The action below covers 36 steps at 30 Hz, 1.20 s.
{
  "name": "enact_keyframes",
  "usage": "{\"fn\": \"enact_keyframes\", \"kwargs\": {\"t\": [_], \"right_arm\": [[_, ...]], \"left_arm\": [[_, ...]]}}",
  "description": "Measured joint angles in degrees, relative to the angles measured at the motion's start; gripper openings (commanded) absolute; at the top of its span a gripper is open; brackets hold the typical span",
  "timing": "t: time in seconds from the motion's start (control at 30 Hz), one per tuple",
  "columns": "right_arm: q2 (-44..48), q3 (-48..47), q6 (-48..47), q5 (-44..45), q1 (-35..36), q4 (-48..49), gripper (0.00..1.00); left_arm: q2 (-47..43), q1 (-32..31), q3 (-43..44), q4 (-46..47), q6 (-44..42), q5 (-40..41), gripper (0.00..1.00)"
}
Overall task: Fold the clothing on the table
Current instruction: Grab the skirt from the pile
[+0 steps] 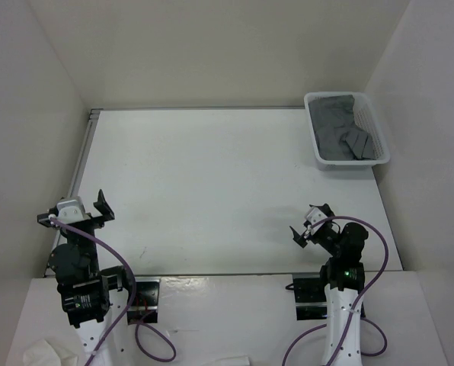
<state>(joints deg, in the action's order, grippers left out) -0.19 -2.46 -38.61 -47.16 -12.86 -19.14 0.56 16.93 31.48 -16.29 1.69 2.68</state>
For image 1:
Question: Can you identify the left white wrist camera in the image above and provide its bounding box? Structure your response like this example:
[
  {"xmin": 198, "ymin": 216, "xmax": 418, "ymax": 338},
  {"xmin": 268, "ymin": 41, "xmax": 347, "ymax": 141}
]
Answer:
[{"xmin": 56, "ymin": 196, "xmax": 89, "ymax": 224}]

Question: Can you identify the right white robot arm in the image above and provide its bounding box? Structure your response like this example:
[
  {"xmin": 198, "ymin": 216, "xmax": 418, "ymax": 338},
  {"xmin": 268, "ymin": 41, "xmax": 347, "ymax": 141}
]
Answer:
[{"xmin": 293, "ymin": 204, "xmax": 369, "ymax": 365}]

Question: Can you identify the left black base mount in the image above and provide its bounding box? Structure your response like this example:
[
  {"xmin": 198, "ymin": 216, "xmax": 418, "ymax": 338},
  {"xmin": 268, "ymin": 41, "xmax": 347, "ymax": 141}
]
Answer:
[{"xmin": 126, "ymin": 277, "xmax": 161, "ymax": 325}]

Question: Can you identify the crumpled white tissue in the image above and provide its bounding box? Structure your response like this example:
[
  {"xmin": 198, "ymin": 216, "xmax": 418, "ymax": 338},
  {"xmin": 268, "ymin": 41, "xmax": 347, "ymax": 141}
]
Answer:
[{"xmin": 22, "ymin": 339, "xmax": 78, "ymax": 366}]

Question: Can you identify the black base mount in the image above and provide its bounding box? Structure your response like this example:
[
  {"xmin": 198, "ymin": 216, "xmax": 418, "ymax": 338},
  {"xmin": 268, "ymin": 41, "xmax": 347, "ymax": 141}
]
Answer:
[
  {"xmin": 285, "ymin": 273, "xmax": 328, "ymax": 321},
  {"xmin": 126, "ymin": 277, "xmax": 161, "ymax": 325}
]

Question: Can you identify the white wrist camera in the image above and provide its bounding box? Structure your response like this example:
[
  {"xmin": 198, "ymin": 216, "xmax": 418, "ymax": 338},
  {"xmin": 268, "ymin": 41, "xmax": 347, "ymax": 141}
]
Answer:
[
  {"xmin": 56, "ymin": 196, "xmax": 89, "ymax": 224},
  {"xmin": 304, "ymin": 206, "xmax": 327, "ymax": 235}
]

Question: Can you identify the white plastic basket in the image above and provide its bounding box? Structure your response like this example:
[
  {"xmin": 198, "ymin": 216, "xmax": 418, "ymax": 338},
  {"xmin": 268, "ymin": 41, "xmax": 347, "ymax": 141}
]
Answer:
[{"xmin": 304, "ymin": 91, "xmax": 390, "ymax": 171}]

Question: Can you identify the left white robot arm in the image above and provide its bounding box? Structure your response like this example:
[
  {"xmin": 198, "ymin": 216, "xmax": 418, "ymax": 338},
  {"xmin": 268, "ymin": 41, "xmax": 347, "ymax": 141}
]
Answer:
[{"xmin": 37, "ymin": 192, "xmax": 136, "ymax": 365}]

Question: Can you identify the grey pleated skirt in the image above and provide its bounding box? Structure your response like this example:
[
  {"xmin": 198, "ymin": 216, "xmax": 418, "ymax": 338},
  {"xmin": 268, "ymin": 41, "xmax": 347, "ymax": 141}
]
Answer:
[{"xmin": 309, "ymin": 95, "xmax": 376, "ymax": 161}]

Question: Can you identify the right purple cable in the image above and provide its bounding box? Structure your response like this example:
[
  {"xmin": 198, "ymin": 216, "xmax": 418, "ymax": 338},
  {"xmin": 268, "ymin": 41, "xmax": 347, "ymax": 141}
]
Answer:
[{"xmin": 282, "ymin": 216, "xmax": 390, "ymax": 366}]

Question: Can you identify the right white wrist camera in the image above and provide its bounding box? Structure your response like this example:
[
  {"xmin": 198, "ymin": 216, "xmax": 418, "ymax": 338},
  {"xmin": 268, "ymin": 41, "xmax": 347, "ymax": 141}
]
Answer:
[{"xmin": 304, "ymin": 206, "xmax": 327, "ymax": 235}]

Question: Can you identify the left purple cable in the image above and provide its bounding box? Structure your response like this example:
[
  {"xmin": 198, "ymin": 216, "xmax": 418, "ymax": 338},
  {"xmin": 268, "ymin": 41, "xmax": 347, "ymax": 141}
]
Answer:
[{"xmin": 47, "ymin": 217, "xmax": 177, "ymax": 366}]

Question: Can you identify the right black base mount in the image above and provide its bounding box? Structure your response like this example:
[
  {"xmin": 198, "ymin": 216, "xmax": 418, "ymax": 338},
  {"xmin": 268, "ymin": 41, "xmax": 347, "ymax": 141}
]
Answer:
[{"xmin": 285, "ymin": 273, "xmax": 328, "ymax": 321}]

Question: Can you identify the purple cable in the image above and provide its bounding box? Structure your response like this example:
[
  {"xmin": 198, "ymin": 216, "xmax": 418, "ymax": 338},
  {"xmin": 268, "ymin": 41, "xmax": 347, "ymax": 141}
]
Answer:
[
  {"xmin": 282, "ymin": 216, "xmax": 390, "ymax": 366},
  {"xmin": 47, "ymin": 217, "xmax": 177, "ymax": 366}
]

